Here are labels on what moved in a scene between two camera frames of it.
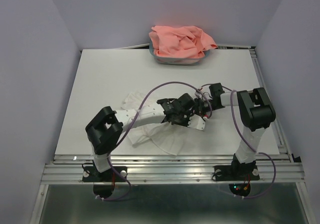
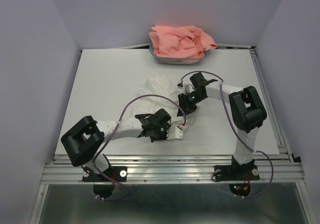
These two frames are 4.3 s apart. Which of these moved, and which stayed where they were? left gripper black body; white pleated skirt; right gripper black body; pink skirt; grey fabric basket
Moved: left gripper black body; right gripper black body; white pleated skirt
Stayed: grey fabric basket; pink skirt
